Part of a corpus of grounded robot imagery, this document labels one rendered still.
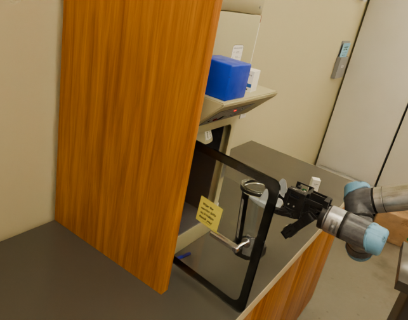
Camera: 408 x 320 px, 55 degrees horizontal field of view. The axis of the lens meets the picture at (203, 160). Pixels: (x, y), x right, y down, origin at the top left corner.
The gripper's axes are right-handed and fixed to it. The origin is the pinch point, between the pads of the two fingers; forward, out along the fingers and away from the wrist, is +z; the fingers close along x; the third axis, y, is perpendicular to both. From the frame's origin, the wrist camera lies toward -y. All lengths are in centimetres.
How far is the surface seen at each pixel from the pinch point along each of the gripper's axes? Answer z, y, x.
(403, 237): -39, -115, -257
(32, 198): 63, -20, 32
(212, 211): 4.4, -0.8, 18.6
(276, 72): 63, 12, -138
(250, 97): 8.6, 27.3, 2.7
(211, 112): 11.1, 24.4, 17.5
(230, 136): 20.0, 8.9, -11.6
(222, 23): 19.7, 44.6, 6.5
